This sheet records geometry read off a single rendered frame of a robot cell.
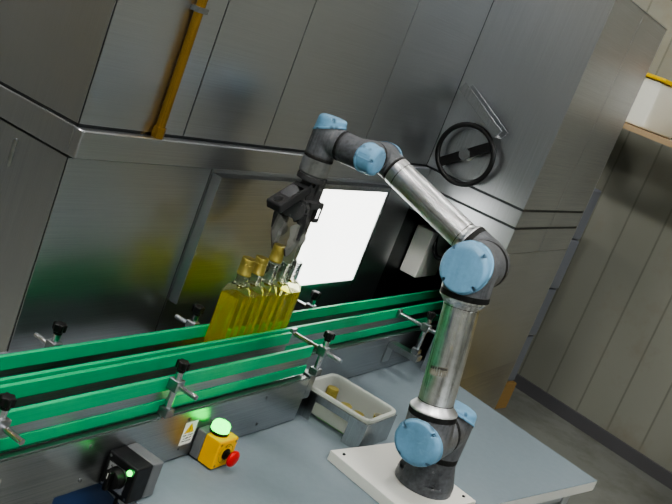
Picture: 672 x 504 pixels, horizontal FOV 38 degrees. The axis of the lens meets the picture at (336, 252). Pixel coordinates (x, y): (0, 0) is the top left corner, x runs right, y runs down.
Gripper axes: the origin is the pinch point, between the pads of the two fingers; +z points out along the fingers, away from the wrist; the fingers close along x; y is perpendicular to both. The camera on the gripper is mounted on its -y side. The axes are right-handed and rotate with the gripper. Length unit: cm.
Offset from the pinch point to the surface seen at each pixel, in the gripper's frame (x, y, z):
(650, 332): -30, 366, 46
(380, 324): -3, 69, 27
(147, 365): -7, -45, 23
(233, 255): 12.1, -0.2, 7.7
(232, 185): 11.9, -11.3, -11.5
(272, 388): -15.2, -4.6, 31.0
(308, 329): -3.8, 23.3, 23.3
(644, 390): -41, 363, 77
